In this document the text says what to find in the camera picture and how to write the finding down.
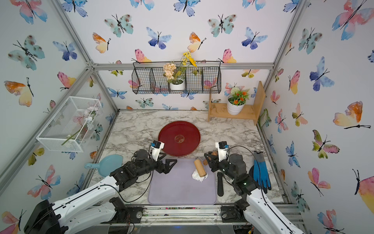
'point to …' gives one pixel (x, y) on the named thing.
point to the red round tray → (181, 138)
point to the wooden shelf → (255, 112)
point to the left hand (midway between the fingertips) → (172, 157)
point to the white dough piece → (196, 175)
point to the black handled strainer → (220, 190)
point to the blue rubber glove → (260, 171)
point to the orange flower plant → (239, 98)
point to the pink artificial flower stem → (90, 112)
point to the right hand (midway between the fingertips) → (208, 153)
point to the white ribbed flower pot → (233, 109)
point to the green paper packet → (264, 118)
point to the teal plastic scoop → (107, 165)
